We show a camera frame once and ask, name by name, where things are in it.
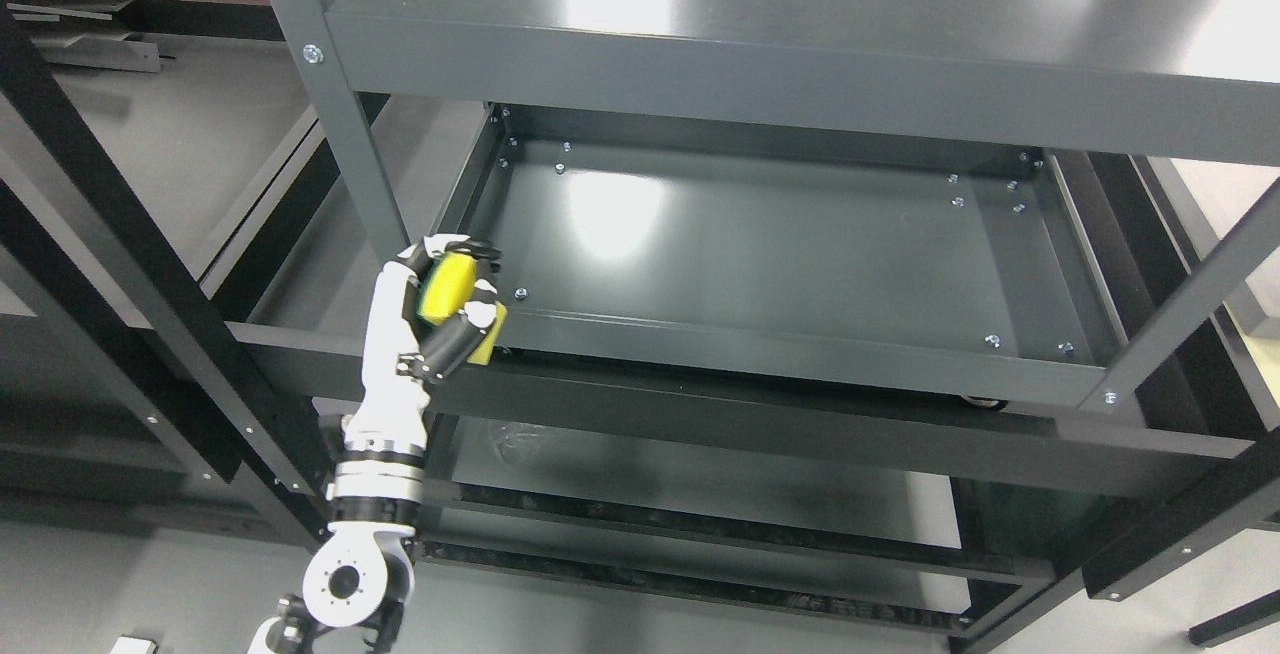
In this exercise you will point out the dark metal shelf rack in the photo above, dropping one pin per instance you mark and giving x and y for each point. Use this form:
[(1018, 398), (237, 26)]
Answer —
[(877, 311)]

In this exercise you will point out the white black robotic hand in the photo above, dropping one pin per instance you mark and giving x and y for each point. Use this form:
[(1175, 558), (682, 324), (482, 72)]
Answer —
[(405, 359)]

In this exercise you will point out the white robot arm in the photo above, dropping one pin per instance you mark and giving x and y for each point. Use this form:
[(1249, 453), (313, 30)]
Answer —
[(362, 576)]

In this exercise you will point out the green yellow sponge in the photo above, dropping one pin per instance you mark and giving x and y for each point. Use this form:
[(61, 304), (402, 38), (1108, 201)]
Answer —
[(450, 283)]

